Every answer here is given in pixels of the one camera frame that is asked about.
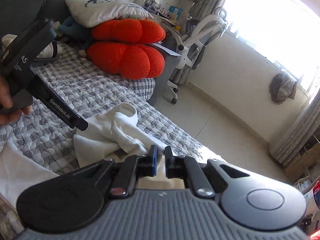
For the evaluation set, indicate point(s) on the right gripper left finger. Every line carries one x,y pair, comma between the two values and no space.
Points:
72,201

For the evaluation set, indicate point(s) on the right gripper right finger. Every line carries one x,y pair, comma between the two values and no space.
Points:
249,199

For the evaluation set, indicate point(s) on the white Winnie the Pooh sweatshirt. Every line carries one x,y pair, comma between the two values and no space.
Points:
112,135

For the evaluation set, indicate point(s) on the white paper on sofa arm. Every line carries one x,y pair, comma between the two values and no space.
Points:
162,48

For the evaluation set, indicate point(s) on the person's left hand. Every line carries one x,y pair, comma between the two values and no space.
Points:
7,102

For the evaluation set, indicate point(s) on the cream black-cuffed garment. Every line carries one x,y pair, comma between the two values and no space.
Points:
51,51

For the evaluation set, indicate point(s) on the wooden desk shelf unit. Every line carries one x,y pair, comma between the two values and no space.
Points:
306,158

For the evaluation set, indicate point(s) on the teal plush doll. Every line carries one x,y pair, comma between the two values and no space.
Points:
75,35

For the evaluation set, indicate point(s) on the grey checked quilted bedspread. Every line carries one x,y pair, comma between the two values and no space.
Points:
46,140

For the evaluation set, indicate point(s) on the beige patterned curtain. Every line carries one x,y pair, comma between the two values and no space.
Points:
287,145

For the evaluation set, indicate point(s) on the white printed pillow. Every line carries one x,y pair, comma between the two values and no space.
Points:
90,13

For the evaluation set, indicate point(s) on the red flower-shaped plush cushion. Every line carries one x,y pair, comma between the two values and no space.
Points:
121,47

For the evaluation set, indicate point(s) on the white office chair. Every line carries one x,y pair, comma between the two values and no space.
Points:
191,47

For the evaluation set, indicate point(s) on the grey hat on wall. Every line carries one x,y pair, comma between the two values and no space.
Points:
282,87

